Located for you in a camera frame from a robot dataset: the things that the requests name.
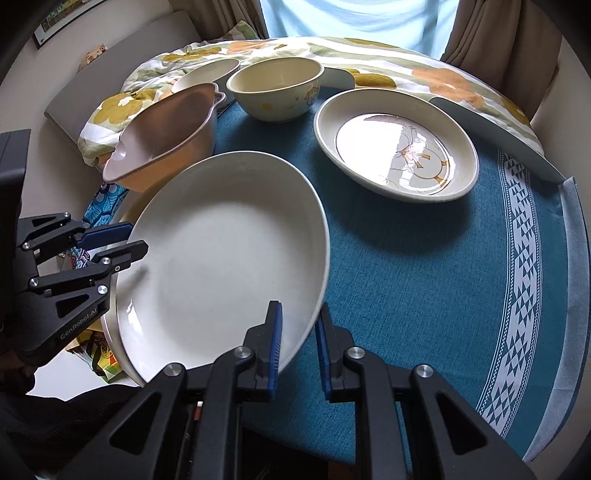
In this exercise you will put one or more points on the cream plate with brown pattern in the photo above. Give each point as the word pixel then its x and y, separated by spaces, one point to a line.
pixel 392 143

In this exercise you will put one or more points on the beige curtain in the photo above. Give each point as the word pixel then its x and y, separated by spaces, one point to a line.
pixel 498 32
pixel 217 14

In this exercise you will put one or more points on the light blue sheer curtain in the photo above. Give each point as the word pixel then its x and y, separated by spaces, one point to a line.
pixel 355 21

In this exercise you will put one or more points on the grey sofa cushion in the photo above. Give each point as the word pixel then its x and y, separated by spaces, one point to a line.
pixel 92 90

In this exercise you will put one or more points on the blue patterned cloth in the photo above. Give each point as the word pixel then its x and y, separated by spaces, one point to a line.
pixel 104 203

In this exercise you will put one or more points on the small beige printed item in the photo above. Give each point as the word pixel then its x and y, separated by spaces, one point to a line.
pixel 93 54

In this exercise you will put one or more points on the yellow green snack packet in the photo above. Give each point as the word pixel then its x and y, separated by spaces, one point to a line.
pixel 99 362

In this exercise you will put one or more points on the person's dark clothing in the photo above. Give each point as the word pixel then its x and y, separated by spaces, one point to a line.
pixel 46 415

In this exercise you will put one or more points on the plain cream bowl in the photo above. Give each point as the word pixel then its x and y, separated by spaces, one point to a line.
pixel 203 74

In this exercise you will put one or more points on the teal tablecloth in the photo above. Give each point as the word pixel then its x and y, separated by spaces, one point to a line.
pixel 415 277

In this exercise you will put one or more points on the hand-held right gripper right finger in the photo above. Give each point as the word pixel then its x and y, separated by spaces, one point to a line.
pixel 323 353

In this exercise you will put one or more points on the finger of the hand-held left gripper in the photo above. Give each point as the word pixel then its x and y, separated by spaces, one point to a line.
pixel 106 233
pixel 124 254

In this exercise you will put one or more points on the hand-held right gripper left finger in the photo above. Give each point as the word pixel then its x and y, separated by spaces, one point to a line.
pixel 275 344

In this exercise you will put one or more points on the cream bowl with print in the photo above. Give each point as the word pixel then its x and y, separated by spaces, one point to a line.
pixel 277 105

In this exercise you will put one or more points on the floral blanket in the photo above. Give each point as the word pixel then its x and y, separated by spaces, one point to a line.
pixel 392 60

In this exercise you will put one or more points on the large white plate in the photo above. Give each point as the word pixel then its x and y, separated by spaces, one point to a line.
pixel 217 258

